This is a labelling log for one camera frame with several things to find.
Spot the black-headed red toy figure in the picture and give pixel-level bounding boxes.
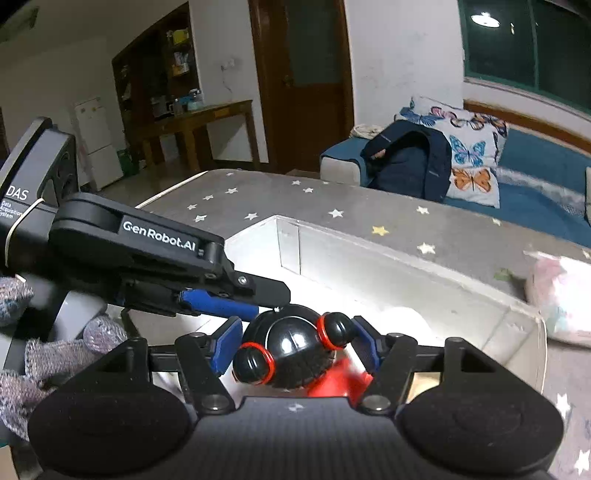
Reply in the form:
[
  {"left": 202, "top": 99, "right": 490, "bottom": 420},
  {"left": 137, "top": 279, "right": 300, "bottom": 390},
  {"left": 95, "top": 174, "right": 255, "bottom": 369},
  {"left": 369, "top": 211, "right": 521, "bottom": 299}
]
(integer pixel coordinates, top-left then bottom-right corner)
[{"left": 232, "top": 305, "right": 375, "bottom": 400}]

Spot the person's left hand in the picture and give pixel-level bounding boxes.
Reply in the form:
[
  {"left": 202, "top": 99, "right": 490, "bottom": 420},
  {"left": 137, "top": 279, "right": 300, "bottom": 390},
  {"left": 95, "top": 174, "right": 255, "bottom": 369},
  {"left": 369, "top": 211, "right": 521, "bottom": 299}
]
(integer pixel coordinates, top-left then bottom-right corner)
[{"left": 0, "top": 275, "right": 129, "bottom": 432}]

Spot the pink plastic bag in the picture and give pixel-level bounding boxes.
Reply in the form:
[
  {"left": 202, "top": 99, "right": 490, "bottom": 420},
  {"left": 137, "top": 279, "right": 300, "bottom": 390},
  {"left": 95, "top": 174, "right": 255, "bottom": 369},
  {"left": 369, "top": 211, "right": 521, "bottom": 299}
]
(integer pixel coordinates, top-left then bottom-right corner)
[{"left": 524, "top": 250, "right": 591, "bottom": 347}]

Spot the dark blue backpack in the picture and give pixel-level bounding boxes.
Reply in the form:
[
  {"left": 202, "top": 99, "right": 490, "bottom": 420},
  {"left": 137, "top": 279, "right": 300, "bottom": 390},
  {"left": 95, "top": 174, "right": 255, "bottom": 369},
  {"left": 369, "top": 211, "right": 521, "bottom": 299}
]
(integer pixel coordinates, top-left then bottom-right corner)
[{"left": 360, "top": 121, "right": 452, "bottom": 202}]

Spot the brown wooden door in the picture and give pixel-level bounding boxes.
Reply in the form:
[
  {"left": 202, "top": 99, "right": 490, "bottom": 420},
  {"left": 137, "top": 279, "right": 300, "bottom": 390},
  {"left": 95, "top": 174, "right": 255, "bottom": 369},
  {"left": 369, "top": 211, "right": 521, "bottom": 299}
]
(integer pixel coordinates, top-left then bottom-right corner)
[{"left": 248, "top": 0, "right": 355, "bottom": 176}]

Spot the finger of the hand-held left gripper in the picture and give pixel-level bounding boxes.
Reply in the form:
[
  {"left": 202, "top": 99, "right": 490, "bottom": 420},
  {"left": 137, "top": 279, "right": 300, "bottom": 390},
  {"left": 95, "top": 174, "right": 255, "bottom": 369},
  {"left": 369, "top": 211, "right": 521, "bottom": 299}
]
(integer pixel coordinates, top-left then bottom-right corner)
[
  {"left": 203, "top": 244, "right": 293, "bottom": 310},
  {"left": 178, "top": 287, "right": 260, "bottom": 320}
]

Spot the grey star-print tablecloth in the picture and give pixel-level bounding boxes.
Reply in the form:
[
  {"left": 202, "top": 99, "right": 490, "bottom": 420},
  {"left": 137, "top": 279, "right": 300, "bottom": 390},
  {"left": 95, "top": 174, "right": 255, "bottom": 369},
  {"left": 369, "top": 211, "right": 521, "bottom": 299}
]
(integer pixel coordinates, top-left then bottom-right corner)
[{"left": 134, "top": 168, "right": 591, "bottom": 480}]

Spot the white cardboard box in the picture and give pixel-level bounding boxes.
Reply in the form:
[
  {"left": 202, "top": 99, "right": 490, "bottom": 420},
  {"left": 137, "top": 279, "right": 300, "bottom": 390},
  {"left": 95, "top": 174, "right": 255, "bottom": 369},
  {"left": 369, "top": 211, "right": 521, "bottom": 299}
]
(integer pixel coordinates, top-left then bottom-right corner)
[{"left": 121, "top": 215, "right": 548, "bottom": 402}]

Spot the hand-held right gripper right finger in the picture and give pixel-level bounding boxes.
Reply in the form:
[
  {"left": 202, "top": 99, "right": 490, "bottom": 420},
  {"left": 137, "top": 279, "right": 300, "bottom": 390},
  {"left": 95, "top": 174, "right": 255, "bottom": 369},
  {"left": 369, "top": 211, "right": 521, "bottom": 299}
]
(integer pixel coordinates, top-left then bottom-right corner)
[{"left": 353, "top": 316, "right": 507, "bottom": 415}]

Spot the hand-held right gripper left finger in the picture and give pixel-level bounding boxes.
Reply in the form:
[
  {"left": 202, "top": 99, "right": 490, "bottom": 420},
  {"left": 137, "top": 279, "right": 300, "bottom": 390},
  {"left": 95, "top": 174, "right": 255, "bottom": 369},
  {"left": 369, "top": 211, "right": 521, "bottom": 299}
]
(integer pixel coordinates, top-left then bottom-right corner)
[{"left": 92, "top": 316, "right": 244, "bottom": 415}]

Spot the wooden side table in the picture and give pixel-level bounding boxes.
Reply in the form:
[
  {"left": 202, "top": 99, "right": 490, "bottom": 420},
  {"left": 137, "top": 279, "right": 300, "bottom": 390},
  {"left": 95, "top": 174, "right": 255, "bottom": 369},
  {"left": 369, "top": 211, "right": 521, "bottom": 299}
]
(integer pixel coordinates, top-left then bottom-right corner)
[{"left": 131, "top": 99, "right": 262, "bottom": 174}]

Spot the blue sofa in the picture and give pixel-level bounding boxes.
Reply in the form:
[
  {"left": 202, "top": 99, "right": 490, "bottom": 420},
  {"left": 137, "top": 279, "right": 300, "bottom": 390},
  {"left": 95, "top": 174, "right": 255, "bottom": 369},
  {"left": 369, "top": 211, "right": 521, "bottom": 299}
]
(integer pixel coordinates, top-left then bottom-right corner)
[{"left": 320, "top": 99, "right": 591, "bottom": 245}]

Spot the green-framed window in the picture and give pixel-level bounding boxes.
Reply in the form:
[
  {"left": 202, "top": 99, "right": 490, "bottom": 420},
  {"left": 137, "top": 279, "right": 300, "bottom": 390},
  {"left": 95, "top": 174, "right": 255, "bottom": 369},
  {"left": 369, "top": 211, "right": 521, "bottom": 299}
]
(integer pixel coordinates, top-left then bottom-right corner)
[{"left": 457, "top": 0, "right": 591, "bottom": 116}]

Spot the light cloth on sofa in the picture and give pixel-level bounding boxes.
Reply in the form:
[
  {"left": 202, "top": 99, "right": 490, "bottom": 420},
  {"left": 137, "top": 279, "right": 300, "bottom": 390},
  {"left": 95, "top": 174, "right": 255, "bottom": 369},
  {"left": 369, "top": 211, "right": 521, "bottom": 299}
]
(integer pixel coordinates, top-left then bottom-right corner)
[{"left": 349, "top": 124, "right": 393, "bottom": 139}]

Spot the wooden wall shelf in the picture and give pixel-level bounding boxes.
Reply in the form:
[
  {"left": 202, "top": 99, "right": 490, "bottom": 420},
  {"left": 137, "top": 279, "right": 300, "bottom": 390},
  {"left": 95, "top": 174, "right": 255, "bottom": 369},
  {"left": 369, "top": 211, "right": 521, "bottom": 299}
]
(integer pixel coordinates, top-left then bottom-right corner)
[{"left": 112, "top": 2, "right": 204, "bottom": 160}]

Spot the butterfly print pillow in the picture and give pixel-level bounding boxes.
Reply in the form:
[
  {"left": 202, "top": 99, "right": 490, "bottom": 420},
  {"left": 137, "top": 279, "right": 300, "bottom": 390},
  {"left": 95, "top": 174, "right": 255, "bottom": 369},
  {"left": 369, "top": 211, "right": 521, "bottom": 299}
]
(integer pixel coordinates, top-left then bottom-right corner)
[{"left": 399, "top": 95, "right": 509, "bottom": 209}]

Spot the white refrigerator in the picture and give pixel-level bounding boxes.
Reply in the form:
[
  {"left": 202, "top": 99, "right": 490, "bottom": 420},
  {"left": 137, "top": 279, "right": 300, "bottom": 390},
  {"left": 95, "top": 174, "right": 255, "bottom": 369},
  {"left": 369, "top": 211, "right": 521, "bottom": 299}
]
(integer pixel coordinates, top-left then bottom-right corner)
[{"left": 69, "top": 96, "right": 124, "bottom": 191}]

